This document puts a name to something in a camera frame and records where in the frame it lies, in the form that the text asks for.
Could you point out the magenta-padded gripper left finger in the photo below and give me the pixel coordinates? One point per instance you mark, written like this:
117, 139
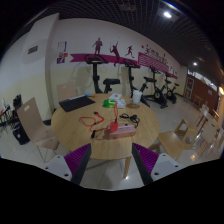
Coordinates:
77, 159

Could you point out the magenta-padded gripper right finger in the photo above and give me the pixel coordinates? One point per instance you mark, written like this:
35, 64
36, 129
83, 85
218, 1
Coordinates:
146, 159

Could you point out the red charger block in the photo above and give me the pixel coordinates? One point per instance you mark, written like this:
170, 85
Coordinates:
114, 127

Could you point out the light wooden chair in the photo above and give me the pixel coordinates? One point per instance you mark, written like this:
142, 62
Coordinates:
170, 140
31, 121
66, 91

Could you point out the round brown coaster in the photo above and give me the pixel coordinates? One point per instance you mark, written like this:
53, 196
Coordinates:
132, 106

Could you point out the black flat mat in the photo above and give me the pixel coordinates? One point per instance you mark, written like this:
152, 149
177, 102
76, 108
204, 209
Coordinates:
76, 103

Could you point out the white plastic cup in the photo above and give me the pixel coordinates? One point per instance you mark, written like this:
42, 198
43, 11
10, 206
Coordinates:
137, 96

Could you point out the green and white wipes pack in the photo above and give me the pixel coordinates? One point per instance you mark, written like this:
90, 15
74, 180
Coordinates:
108, 103

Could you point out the blue and orange pen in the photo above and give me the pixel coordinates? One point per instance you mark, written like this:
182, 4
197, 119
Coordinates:
90, 95

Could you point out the black exercise bike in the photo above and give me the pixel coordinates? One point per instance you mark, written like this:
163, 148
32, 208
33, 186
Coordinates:
96, 75
158, 95
131, 76
170, 93

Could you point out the round ceiling light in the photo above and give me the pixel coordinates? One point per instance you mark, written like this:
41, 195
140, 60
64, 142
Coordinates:
195, 63
167, 14

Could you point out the wall poster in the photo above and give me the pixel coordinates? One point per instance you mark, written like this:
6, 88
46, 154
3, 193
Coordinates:
62, 50

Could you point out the dark wall sign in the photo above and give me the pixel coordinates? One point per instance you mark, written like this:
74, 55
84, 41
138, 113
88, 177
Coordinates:
32, 50

